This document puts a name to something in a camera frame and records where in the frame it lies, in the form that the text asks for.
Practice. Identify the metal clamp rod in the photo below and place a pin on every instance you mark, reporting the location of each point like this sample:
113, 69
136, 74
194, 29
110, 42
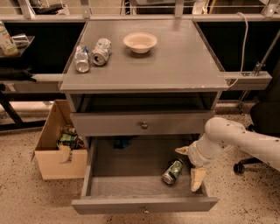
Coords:
259, 65

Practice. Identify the snack bags in box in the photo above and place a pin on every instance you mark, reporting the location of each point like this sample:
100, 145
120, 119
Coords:
70, 138

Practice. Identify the open grey middle drawer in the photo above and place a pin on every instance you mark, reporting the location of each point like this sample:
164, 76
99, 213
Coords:
129, 181

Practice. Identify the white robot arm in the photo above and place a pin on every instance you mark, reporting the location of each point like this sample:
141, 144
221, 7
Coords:
219, 135

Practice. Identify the black office chair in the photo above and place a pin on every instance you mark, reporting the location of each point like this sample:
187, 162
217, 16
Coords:
265, 114

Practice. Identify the blue object under drawer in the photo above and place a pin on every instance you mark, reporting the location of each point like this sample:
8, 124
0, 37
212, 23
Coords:
121, 142

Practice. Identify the closed grey top drawer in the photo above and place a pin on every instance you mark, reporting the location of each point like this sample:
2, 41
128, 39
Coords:
140, 123

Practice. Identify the green label bottle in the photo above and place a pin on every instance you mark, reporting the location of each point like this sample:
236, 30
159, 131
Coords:
6, 42

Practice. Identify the grey drawer cabinet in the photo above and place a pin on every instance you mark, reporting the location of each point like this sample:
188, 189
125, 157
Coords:
177, 74

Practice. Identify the silver can on shelf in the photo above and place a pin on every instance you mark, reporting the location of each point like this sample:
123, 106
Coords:
21, 40

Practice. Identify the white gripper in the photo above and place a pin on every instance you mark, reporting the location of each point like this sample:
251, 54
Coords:
193, 155

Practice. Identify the white green soda can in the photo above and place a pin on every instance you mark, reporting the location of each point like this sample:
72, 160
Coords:
101, 52

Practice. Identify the silver blue soda can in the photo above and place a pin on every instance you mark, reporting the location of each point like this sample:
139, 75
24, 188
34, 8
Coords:
81, 59

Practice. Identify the cardboard box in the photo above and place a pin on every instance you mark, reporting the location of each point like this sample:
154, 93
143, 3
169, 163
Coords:
59, 162

